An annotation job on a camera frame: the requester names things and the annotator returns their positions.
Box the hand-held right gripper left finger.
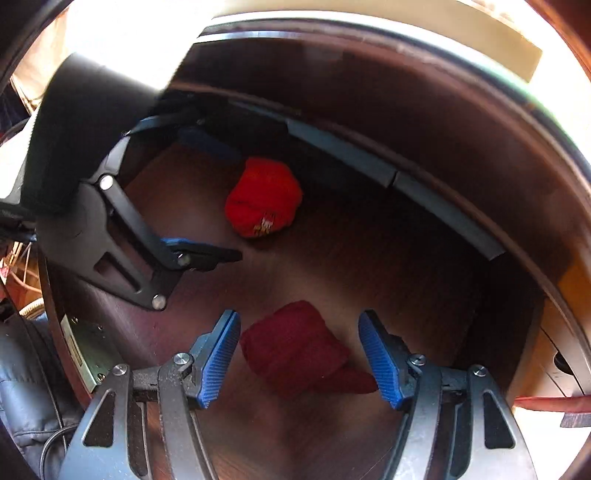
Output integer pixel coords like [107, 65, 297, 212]
[58, 309, 243, 480]

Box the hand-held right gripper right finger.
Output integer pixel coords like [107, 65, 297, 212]
[358, 309, 541, 480]

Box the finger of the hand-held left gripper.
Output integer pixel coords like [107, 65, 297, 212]
[78, 173, 243, 311]
[95, 106, 243, 183]

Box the bright red sock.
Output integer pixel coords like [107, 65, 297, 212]
[225, 157, 303, 238]

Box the dark red underwear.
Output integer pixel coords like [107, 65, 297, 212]
[239, 300, 379, 398]

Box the dark wooden drawer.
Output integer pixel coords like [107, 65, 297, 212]
[39, 28, 591, 480]

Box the metal lock plate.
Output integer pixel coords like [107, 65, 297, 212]
[60, 314, 112, 386]

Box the dark padded jacket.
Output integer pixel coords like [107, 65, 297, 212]
[0, 318, 88, 462]

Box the grey metal drawer rail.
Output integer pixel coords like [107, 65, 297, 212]
[286, 117, 506, 261]

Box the red strap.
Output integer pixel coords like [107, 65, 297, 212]
[515, 394, 591, 416]

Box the black cable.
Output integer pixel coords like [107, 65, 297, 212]
[39, 425, 84, 480]

